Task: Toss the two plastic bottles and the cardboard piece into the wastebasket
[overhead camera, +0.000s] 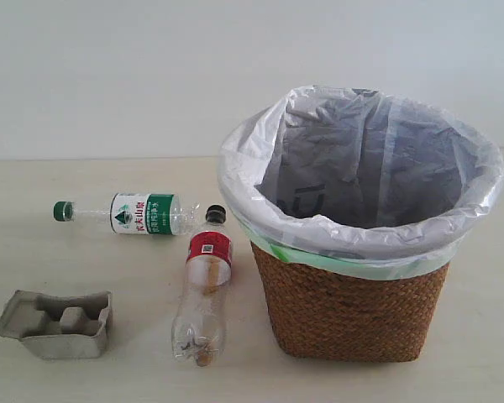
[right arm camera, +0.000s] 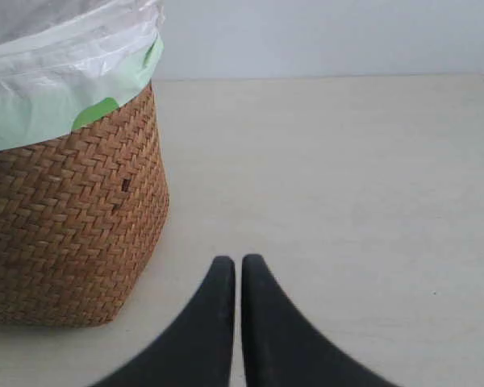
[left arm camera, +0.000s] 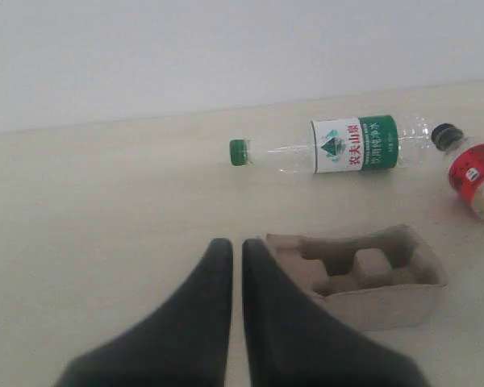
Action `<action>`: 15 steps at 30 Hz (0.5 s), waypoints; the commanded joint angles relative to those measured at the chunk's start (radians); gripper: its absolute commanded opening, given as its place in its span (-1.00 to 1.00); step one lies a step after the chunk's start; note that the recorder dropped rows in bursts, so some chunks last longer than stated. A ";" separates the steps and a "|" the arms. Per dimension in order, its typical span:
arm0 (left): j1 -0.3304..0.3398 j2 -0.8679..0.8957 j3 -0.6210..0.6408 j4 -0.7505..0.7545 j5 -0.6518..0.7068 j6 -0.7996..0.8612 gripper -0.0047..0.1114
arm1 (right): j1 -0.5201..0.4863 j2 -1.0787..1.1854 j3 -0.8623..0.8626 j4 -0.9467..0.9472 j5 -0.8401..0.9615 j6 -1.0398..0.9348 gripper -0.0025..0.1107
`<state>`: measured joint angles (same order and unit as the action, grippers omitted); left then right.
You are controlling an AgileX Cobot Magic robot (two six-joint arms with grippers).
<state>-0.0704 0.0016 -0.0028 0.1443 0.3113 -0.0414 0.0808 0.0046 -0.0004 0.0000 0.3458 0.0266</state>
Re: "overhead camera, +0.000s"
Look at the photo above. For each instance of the green label water bottle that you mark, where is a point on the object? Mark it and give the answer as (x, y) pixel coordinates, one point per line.
(134, 214)

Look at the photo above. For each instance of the red label clear bottle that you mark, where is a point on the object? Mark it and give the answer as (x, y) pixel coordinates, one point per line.
(199, 328)

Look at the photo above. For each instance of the grey moulded pulp tray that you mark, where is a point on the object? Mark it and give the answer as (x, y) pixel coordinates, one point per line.
(53, 327)

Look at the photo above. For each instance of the light green trash bag edge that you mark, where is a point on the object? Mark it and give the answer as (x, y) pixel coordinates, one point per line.
(397, 269)

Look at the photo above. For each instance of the white plastic bin liner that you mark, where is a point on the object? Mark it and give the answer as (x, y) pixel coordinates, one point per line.
(356, 174)

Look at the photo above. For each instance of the woven brown wicker basket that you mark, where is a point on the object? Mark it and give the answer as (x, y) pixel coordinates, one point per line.
(318, 314)

